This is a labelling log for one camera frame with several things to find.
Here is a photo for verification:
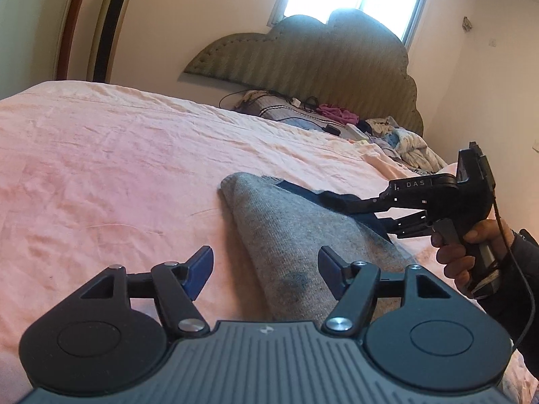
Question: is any black charging cable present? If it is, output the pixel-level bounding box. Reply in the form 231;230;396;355
219;90;321;112

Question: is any grey sweater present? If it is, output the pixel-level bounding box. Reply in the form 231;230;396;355
220;172;422;325

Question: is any pink bed sheet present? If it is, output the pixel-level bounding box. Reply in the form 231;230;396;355
0;80;539;404

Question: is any gold black tower air conditioner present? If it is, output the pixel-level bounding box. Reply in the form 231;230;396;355
86;0;138;84

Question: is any wooden door frame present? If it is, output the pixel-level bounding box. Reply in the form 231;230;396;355
56;0;96;80

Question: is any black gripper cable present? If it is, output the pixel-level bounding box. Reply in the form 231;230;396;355
490;189;534;351

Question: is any striped pillow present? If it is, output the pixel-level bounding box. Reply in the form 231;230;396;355
235;89;338;129

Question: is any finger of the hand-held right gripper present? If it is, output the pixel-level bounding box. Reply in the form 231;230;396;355
337;193;428;216
389;212;439;239

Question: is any magenta cloth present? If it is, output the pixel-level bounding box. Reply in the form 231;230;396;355
317;103;360;124

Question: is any person's right hand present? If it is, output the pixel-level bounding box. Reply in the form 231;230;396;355
432;218;515;299

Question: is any green padded headboard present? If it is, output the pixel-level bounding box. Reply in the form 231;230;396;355
183;8;425;137

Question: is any blue cloth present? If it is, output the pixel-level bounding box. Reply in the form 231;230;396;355
280;115;338;134

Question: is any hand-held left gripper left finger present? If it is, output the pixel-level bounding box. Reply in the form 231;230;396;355
78;245;215;340

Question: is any pile of mixed clothes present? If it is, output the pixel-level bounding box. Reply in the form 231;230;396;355
364;117;448;176

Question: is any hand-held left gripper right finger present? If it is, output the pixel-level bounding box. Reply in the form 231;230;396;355
319;246;454;340

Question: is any person's right forearm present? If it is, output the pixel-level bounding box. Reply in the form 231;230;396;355
476;229;539;360

